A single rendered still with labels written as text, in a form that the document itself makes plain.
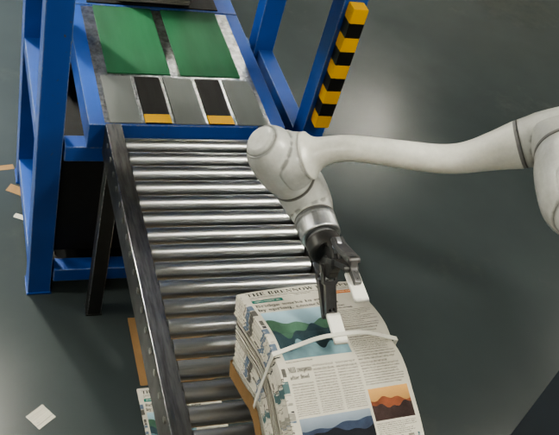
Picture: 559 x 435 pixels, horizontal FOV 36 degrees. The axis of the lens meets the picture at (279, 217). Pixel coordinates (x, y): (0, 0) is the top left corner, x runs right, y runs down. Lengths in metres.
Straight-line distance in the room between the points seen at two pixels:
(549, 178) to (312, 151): 0.46
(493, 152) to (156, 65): 1.54
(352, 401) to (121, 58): 1.65
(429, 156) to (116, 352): 1.66
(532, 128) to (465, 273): 2.16
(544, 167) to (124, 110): 1.53
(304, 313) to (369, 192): 2.21
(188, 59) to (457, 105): 2.20
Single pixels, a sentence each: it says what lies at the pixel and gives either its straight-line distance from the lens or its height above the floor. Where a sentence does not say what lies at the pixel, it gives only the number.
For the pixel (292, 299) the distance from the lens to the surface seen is 1.91.
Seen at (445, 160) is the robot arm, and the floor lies 1.47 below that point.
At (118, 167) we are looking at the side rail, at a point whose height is 0.80.
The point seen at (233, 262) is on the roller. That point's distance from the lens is 2.34.
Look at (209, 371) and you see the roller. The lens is 2.10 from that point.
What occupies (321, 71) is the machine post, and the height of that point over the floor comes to 1.02.
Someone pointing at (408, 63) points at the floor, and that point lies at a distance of 5.12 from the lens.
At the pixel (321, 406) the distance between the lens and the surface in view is 1.74.
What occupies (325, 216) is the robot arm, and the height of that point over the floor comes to 1.29.
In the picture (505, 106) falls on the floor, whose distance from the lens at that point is 5.10.
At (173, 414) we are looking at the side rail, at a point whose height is 0.80.
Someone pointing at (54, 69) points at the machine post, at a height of 0.98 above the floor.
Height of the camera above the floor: 2.45
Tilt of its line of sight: 41 degrees down
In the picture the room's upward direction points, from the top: 18 degrees clockwise
